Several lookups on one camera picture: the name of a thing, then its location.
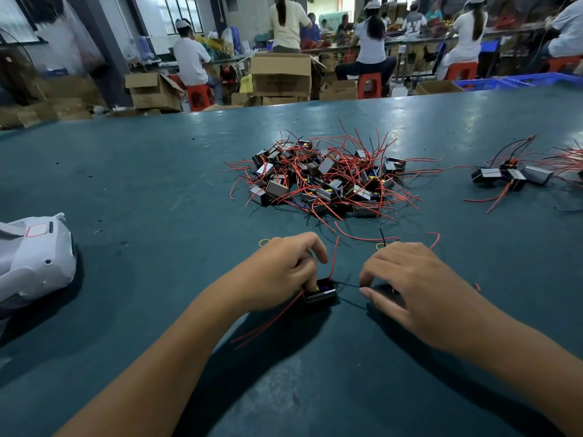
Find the shallow cardboard box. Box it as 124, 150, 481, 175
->
414, 79, 464, 95

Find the low cardboard box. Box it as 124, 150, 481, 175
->
319, 78, 359, 102

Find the single black electronic component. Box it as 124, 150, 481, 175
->
465, 166, 528, 215
523, 165, 555, 186
487, 134, 539, 172
230, 234, 344, 350
335, 227, 443, 310
471, 166, 504, 188

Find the red plastic stool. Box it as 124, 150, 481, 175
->
186, 84, 214, 112
547, 56, 582, 73
445, 61, 479, 82
357, 72, 384, 100

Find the person's right hand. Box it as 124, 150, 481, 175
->
360, 241, 516, 359

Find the person's left forearm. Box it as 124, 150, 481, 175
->
55, 300, 247, 437

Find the person's left hand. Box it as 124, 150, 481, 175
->
217, 232, 330, 317

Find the white plastic shell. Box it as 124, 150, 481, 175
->
0, 212, 78, 312

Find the central pile of wired modules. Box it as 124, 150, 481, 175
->
226, 125, 446, 244

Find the blue plastic crate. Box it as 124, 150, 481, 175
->
452, 79, 519, 92
501, 72, 583, 88

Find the open cardboard box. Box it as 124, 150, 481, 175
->
124, 72, 186, 113

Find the large closed cardboard box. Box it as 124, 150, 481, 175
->
250, 54, 313, 97

